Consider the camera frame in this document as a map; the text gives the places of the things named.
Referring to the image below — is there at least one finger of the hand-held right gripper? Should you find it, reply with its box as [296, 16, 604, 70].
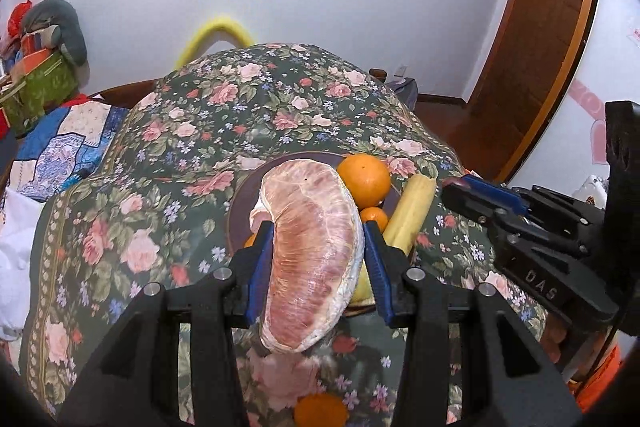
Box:
[460, 175, 591, 228]
[440, 182, 589, 258]

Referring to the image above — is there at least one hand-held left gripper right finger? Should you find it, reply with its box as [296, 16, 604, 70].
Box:
[361, 221, 583, 427]

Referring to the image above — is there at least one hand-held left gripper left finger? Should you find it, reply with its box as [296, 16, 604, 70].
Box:
[56, 219, 276, 427]

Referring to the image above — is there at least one peeled banana piece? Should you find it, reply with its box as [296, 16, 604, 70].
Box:
[382, 173, 437, 255]
[350, 264, 376, 306]

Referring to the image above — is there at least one large peeled pomelo segment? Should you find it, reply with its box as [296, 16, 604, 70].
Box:
[249, 159, 366, 354]

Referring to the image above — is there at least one purple plate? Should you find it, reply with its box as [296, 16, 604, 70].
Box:
[226, 151, 417, 319]

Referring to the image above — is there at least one grey bag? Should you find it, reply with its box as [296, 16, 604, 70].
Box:
[385, 77, 418, 110]

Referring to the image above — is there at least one orange with sticker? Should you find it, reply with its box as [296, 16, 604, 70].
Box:
[293, 393, 349, 427]

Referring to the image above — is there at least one floral tablecloth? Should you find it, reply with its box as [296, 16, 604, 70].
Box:
[20, 42, 566, 427]

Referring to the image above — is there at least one brown wooden door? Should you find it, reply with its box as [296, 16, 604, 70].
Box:
[465, 0, 591, 168]

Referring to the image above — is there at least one patchwork quilt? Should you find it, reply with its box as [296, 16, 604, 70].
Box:
[7, 99, 131, 202]

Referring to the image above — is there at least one white cloth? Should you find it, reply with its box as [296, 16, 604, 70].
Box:
[0, 187, 46, 343]

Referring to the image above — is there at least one yellow foam tube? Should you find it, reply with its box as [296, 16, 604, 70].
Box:
[175, 15, 257, 68]

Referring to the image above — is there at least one green storage box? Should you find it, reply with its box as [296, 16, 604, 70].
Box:
[0, 49, 78, 138]

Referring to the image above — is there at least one grey plush toy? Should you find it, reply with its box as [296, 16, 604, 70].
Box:
[21, 0, 88, 66]

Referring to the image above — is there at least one orange cardboard box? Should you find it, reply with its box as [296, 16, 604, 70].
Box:
[19, 32, 56, 71]

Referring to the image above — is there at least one red plastic bag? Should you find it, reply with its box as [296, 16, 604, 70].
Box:
[7, 0, 32, 38]

